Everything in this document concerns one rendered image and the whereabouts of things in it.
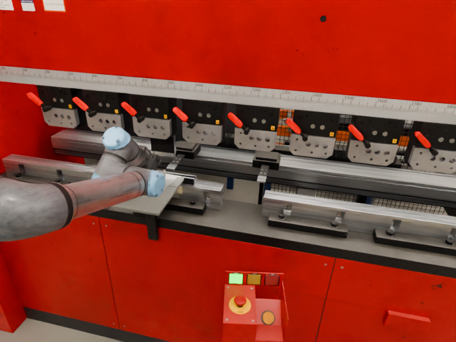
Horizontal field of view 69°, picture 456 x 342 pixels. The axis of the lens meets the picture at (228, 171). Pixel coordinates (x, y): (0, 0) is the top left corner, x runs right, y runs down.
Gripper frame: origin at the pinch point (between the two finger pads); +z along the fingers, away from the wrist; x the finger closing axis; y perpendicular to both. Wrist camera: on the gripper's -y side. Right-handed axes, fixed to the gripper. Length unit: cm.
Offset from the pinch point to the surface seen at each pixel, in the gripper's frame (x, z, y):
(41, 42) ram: 45, -36, 33
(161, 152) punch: 3.2, 0.6, 13.9
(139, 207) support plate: -1.9, -8.6, -11.9
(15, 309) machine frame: 84, 57, -70
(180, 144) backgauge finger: 5.6, 19.6, 27.1
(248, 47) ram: -31, -33, 42
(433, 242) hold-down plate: -104, 19, 6
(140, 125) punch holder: 8.5, -12.1, 18.1
